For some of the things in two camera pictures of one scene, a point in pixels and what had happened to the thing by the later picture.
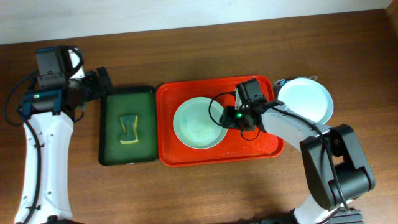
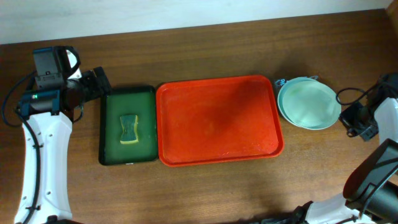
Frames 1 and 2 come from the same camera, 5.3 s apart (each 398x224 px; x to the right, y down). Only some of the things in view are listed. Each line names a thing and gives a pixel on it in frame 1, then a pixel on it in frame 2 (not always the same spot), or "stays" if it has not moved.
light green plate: (196, 123) -> (311, 105)
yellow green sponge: (129, 135) stays
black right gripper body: (239, 120) -> (367, 121)
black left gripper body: (94, 78) stays
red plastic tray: (173, 152) stays
